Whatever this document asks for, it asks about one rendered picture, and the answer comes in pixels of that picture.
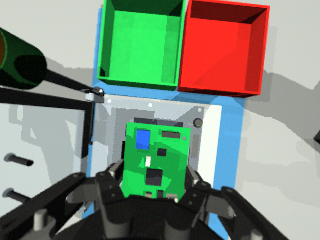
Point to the green bin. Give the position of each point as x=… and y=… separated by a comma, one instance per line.
x=141, y=42

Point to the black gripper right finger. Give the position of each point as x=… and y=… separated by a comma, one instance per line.
x=248, y=224

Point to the green circuit board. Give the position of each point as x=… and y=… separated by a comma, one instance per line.
x=155, y=160

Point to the red bin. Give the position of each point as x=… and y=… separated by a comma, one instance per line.
x=225, y=48

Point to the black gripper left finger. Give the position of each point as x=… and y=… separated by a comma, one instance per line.
x=42, y=216

